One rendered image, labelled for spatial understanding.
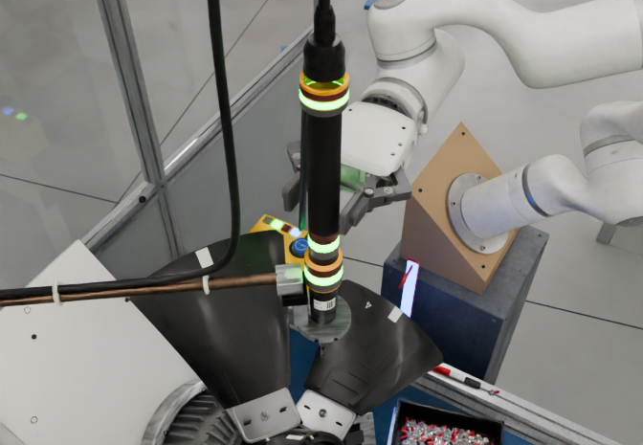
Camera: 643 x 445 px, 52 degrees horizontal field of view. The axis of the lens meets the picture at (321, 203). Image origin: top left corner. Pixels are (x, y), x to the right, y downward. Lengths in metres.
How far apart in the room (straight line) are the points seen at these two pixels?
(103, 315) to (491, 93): 2.93
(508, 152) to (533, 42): 2.58
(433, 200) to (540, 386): 1.25
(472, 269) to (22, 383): 0.92
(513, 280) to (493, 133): 1.94
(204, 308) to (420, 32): 0.47
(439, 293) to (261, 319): 0.69
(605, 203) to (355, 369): 0.53
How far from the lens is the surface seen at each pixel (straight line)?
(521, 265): 1.64
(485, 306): 1.54
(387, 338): 1.17
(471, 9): 0.79
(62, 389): 1.09
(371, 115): 0.77
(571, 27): 0.82
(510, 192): 1.42
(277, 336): 0.96
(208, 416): 1.10
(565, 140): 3.54
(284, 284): 0.76
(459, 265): 1.52
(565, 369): 2.64
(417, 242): 1.53
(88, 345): 1.11
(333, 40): 0.56
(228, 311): 0.95
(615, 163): 1.29
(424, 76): 0.81
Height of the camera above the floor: 2.15
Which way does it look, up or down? 46 degrees down
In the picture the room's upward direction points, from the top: straight up
